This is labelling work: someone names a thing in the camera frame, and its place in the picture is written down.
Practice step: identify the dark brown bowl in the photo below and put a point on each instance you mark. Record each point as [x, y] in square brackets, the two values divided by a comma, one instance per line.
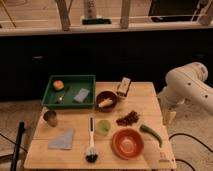
[105, 95]

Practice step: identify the white dish brush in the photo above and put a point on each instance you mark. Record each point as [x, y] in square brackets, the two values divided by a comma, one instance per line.
[91, 152]

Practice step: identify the orange bun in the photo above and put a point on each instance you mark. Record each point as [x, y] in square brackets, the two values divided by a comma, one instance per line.
[58, 85]

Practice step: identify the grey cloth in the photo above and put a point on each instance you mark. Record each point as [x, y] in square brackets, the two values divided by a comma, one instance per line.
[62, 141]

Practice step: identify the orange bowl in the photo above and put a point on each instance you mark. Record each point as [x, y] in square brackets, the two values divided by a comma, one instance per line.
[127, 144]

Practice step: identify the black pole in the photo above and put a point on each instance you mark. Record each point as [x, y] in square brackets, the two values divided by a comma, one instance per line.
[15, 156]

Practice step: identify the dark red dried chilies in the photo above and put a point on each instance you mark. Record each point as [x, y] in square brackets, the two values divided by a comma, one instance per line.
[129, 119]

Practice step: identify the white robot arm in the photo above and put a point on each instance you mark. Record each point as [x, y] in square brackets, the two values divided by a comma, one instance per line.
[185, 82]

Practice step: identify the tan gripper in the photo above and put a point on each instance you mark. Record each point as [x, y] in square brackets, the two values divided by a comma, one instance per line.
[168, 116]

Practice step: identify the green plastic tray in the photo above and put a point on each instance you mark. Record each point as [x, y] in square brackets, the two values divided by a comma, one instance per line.
[76, 82]

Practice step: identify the yellow corn piece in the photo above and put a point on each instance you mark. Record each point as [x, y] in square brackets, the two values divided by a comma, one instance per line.
[106, 102]

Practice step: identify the small spoon in tray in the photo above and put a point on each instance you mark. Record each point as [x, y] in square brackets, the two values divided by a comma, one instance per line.
[60, 99]

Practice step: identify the metal cup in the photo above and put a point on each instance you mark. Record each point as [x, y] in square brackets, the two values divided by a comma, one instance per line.
[50, 117]

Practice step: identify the green block on shelf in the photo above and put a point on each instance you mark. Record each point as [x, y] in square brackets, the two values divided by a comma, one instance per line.
[96, 21]

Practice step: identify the light green plastic cup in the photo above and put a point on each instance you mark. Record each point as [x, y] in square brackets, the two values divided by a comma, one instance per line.
[103, 127]

